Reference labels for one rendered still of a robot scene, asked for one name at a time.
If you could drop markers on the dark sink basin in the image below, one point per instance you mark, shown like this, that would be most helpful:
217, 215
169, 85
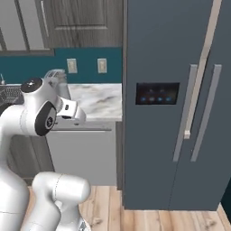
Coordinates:
10, 94

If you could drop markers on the beige wall socket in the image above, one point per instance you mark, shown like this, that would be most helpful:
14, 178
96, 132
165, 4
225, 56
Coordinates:
72, 66
102, 65

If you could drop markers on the plain dark grey fridge door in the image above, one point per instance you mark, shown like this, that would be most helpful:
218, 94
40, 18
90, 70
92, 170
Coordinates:
216, 120

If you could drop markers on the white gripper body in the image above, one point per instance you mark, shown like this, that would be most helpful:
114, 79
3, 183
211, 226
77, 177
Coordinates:
80, 113

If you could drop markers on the dark grey fridge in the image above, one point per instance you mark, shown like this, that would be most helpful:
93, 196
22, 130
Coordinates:
150, 150

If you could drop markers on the silver tap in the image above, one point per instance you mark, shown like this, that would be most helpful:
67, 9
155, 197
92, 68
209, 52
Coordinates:
2, 79

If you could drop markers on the dark wood base cupboard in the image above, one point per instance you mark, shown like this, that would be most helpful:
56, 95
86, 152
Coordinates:
30, 156

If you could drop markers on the dark wood cupboard door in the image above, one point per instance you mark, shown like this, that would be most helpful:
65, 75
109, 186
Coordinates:
84, 24

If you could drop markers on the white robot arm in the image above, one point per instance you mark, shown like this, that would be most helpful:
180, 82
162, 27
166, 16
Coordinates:
18, 126

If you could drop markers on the fridge door with dispenser panel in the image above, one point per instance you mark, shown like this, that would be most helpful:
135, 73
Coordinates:
150, 45

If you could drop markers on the grey dishwasher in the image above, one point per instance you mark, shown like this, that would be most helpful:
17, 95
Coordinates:
84, 156

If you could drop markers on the glass-paned cupboard door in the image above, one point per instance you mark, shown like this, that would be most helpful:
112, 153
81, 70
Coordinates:
18, 24

